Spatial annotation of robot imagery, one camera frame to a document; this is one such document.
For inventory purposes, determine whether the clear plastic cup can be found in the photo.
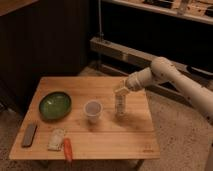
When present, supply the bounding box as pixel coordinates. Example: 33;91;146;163
83;100;103;124

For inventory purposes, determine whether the dark wooden cabinet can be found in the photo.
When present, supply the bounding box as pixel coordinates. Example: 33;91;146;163
0;0;89;114

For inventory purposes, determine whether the dark rectangular block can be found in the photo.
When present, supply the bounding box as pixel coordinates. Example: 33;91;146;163
21;123;37;148

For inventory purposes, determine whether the vertical metal pole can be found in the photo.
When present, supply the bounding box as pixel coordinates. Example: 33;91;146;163
98;0;103;41

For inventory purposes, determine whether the green ceramic bowl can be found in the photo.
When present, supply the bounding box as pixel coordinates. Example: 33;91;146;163
39;91;72;121

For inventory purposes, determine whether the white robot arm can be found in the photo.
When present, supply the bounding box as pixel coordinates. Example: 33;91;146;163
114;57;213;125

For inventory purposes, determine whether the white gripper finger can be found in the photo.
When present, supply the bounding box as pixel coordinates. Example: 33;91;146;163
119;95;126;116
115;96;120;114

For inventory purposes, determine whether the metal shelf frame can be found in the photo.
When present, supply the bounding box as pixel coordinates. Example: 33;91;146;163
89;0;213;104

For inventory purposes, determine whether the wooden table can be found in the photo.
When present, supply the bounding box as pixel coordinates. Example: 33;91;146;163
9;77;160;160

